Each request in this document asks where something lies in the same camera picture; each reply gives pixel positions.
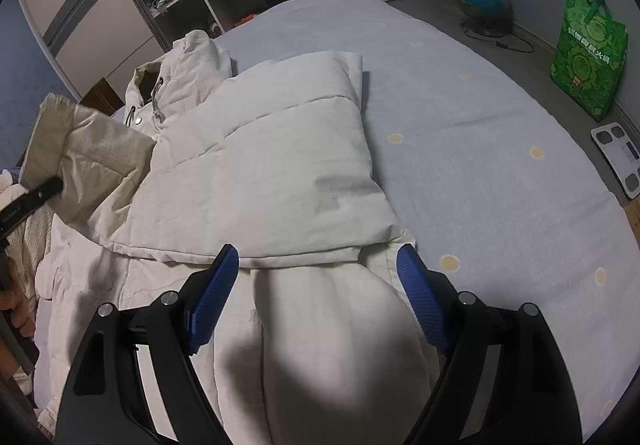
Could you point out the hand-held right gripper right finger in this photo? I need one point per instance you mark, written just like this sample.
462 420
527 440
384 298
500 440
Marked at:
422 297

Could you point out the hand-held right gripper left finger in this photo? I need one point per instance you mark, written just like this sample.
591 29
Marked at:
216 295

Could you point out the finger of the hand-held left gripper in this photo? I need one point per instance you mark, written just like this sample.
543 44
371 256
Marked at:
45 190

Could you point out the cream white down jacket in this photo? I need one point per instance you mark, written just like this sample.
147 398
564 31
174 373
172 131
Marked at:
260 165

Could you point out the person's left hand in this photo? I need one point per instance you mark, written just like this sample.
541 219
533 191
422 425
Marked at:
19 317

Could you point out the cream knit cloth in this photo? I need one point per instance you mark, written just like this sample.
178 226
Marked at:
32 245

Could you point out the brown wooden headboard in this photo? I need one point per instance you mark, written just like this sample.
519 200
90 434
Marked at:
102 97

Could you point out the bed with light blue sheet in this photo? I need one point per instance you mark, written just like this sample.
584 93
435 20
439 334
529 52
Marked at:
475 125

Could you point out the beige sliding wardrobe door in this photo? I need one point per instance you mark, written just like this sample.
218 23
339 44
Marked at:
75 0

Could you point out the white bathroom scale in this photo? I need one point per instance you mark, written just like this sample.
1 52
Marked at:
620 155

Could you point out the green patterned shopping bag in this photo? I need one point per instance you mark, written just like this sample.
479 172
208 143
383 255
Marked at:
587 60

